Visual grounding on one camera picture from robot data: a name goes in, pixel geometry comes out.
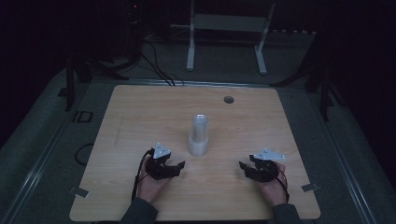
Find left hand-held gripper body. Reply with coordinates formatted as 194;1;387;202
145;142;174;181

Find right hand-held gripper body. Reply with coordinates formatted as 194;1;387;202
249;147;286;183

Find stack of clear plastic cups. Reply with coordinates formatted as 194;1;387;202
188;113;209;157

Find person's left hand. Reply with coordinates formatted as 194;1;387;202
136;160;171;204

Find person's right hand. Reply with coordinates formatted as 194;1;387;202
258;161;289;208

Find black tripod stand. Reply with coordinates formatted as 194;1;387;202
64;55;129;112
270;62;347;122

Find white metal stand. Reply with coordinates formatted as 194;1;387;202
186;0;276;76

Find left hand-held gripper black cable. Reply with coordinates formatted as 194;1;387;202
131;148;155;202

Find hand-held gripper black cable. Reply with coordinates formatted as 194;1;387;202
131;148;155;202
275;169;290;203

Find right hand-held gripper black cable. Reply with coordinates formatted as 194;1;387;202
275;169;290;203

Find black floor cables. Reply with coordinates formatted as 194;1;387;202
139;40;185;87

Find black cable loop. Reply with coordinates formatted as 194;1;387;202
74;143;94;166

